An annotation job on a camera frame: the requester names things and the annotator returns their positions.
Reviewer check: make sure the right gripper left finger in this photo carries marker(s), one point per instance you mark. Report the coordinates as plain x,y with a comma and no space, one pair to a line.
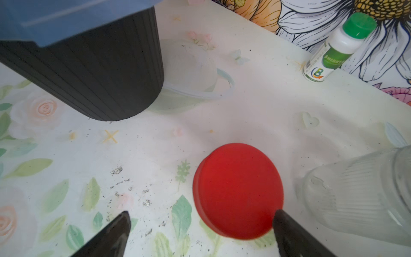
111,241

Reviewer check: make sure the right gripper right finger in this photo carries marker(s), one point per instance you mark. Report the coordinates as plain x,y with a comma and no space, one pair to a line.
294,241

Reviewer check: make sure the red-lid peanut jar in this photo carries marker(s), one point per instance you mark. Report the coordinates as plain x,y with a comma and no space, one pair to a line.
237,190

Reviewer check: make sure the green-lid peanut jar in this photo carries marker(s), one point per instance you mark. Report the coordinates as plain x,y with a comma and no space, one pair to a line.
368,196

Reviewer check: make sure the black trash bin with liner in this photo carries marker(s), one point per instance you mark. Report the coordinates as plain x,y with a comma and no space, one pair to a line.
102,58

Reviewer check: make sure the small green-cap white bottle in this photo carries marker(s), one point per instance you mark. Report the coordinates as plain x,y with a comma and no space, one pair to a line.
339,47

